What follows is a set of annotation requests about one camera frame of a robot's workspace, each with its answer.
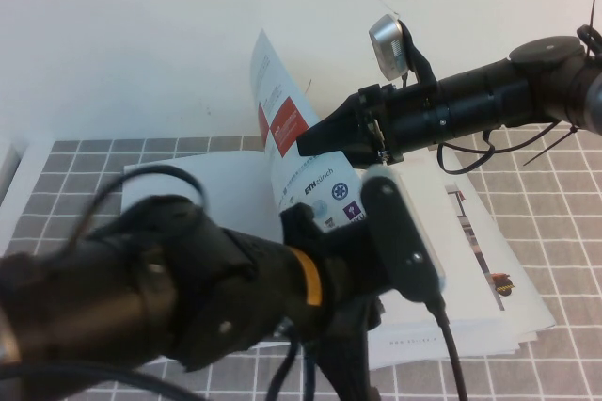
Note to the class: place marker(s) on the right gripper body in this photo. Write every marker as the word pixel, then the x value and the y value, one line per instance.
pixel 414 123

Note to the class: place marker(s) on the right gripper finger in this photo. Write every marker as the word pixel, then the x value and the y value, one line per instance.
pixel 334 121
pixel 334 144

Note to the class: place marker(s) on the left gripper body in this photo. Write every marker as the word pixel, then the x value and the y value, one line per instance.
pixel 350 278

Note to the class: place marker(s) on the white book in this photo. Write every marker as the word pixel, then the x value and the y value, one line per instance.
pixel 423 231

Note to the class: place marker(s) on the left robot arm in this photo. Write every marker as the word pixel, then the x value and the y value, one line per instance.
pixel 141 297

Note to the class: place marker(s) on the brochure with robot photo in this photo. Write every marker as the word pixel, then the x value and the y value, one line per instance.
pixel 486 255

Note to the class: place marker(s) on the grey checked tablecloth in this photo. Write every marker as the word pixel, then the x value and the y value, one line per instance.
pixel 541 213

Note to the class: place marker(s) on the white brochure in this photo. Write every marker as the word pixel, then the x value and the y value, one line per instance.
pixel 531 297
pixel 515 347

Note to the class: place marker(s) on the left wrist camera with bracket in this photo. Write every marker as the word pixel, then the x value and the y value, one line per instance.
pixel 390 231

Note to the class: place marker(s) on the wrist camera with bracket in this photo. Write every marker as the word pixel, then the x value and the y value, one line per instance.
pixel 390 231
pixel 388 48

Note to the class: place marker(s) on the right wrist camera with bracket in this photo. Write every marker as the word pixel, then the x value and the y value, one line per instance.
pixel 388 48

